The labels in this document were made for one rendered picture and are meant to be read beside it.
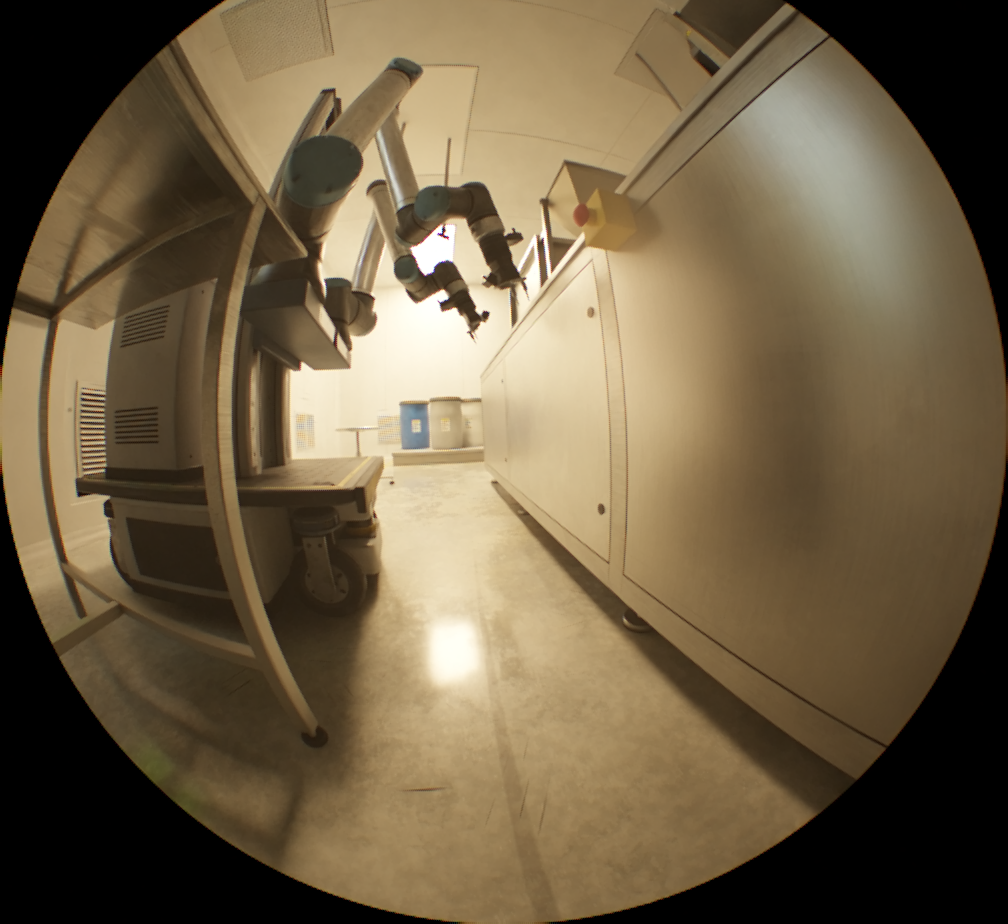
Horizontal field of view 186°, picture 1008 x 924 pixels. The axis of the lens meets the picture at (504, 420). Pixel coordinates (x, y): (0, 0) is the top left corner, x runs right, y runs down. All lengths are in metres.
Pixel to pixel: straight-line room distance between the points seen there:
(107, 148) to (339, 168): 0.42
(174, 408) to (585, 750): 0.96
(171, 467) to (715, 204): 1.04
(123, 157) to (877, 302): 0.65
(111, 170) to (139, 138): 0.07
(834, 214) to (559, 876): 0.62
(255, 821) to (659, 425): 0.73
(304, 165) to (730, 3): 0.74
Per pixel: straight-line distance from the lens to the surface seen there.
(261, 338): 0.84
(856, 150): 0.34
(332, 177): 0.63
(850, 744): 0.40
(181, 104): 0.34
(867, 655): 0.34
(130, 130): 0.41
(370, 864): 0.45
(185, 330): 0.87
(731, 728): 0.54
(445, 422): 3.61
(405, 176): 0.98
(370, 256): 1.43
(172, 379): 0.85
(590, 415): 0.61
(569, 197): 1.47
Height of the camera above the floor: 0.42
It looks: 1 degrees up
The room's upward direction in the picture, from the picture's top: 3 degrees counter-clockwise
